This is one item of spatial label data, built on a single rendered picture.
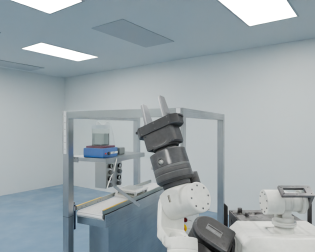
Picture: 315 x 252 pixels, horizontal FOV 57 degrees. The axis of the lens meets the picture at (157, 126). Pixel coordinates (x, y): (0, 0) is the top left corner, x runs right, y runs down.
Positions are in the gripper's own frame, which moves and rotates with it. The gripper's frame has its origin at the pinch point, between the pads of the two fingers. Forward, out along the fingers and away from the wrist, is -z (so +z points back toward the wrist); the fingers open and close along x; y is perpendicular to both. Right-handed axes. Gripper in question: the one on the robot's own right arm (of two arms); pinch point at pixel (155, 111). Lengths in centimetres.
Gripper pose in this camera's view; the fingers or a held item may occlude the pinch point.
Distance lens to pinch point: 73.3
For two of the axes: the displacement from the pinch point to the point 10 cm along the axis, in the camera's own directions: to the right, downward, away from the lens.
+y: -5.1, -1.3, -8.5
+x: 8.2, -3.8, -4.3
